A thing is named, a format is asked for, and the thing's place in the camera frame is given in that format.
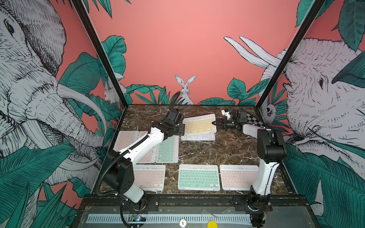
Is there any white keyboard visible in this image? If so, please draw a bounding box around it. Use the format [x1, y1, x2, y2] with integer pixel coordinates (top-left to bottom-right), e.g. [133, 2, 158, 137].
[181, 133, 215, 141]

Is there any yellow keyboard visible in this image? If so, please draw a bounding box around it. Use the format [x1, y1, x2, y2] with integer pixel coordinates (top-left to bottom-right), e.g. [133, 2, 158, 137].
[182, 114, 217, 135]

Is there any green keyboard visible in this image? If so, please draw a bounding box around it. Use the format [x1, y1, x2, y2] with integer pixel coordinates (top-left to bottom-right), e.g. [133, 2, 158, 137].
[156, 136, 179, 163]
[178, 164, 221, 191]

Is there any pink keyboard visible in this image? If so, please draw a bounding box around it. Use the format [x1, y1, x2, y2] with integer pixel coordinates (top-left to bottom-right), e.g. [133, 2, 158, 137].
[134, 165, 166, 192]
[220, 165, 259, 191]
[113, 131, 139, 151]
[138, 145, 159, 164]

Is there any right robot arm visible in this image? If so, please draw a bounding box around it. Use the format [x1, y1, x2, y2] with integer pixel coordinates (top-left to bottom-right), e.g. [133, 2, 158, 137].
[212, 110, 287, 212]

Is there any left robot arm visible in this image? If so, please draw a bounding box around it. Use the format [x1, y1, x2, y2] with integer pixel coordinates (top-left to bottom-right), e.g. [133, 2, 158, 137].
[95, 108, 185, 211]

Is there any checkerboard calibration plate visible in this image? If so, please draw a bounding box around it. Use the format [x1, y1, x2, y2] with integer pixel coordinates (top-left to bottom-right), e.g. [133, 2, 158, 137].
[246, 113, 267, 128]

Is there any yellow round button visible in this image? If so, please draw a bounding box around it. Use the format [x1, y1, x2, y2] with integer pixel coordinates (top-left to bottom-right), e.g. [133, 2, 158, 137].
[207, 221, 218, 228]

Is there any white vented strip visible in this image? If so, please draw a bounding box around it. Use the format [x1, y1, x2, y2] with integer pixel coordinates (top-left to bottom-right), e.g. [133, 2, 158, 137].
[86, 214, 251, 225]

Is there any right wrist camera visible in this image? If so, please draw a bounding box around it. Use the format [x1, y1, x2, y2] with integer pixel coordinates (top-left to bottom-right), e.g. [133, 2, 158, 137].
[221, 110, 231, 120]

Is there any black mounting rail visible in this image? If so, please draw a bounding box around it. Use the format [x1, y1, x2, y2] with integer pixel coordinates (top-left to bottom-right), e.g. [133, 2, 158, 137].
[79, 194, 310, 213]

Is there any black frame post right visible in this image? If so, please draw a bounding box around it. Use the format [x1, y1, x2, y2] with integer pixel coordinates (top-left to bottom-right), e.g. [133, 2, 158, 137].
[255, 0, 325, 109]

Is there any black frame post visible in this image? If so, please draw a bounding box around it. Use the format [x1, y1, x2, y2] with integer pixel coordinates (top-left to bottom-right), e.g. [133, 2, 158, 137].
[255, 0, 325, 109]
[71, 0, 128, 109]

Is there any black frame post left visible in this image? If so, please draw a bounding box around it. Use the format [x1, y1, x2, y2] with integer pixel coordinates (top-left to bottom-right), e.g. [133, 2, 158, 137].
[71, 0, 128, 109]

